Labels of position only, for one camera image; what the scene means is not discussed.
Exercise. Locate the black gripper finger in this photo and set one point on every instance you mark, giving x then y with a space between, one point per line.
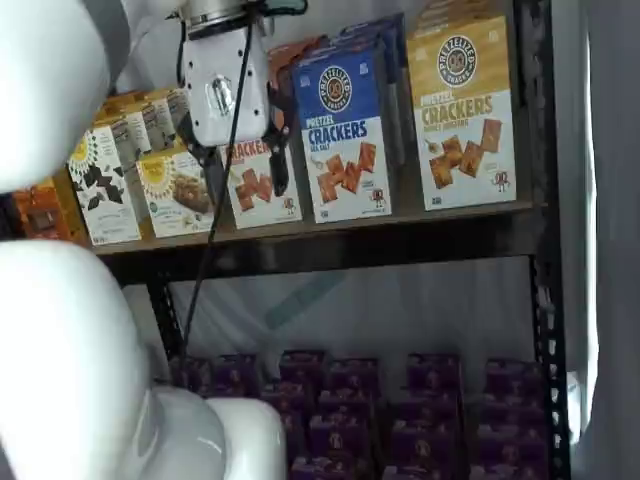
192 140
281 165

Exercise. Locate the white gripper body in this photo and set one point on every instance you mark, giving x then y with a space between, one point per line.
220 75

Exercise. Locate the yellow white pretzel crackers box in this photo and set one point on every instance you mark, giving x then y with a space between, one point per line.
465 125

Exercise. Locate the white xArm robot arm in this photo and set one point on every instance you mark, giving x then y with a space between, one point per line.
50 75

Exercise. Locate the Simple Mills sweet thins box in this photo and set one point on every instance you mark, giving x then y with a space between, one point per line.
160 120
125 130
145 120
100 200
179 115

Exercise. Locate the orange white pretzel crackers box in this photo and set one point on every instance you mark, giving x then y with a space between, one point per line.
307 47
250 200

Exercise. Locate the blue white pretzel crackers box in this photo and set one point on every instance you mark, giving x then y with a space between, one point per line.
340 150
380 24
391 90

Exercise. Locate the Simple Mills almond bars box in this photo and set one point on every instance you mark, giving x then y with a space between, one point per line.
170 200

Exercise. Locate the black metal shelf rack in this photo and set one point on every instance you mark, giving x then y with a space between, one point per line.
350 250

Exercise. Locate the orange snack box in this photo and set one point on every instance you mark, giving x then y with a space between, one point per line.
45 215

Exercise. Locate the purple and teal snack box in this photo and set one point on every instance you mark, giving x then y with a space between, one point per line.
510 474

